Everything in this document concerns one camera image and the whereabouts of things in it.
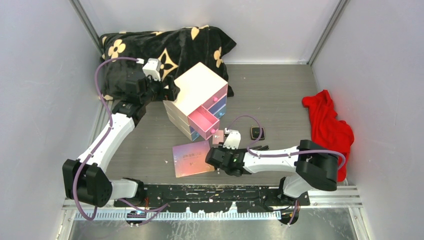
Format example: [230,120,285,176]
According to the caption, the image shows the black square compact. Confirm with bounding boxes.
[250,126,266,141]

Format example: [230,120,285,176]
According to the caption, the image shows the small pink drawer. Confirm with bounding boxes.
[188,105,220,140]

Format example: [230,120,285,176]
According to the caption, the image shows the red cloth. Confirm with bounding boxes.
[301,89,355,182]

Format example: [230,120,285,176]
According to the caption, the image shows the black thin makeup brush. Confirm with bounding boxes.
[250,145,269,151]

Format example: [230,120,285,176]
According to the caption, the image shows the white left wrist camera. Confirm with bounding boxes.
[142,58,162,82]

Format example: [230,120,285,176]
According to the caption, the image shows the holographic eyeshadow palette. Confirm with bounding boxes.
[172,140,215,178]

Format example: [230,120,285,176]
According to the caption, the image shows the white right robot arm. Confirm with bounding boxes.
[205,139,343,206]

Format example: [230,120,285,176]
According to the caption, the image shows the black floral plush blanket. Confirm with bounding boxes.
[99,25,237,100]

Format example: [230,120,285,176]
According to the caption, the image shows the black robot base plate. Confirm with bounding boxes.
[126,184,310,213]

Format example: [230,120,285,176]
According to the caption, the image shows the white pink drawer organizer box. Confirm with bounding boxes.
[163,62,229,141]

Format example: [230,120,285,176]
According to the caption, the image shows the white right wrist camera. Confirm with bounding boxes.
[223,128,241,150]

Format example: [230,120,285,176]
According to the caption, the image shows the small pink card packet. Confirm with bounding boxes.
[211,129,225,146]

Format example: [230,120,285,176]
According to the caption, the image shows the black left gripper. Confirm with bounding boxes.
[141,74,180,106]

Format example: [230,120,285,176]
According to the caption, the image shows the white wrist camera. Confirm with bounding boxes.
[223,128,241,150]
[142,58,162,82]

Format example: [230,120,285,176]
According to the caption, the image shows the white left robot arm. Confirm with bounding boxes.
[62,72,180,208]

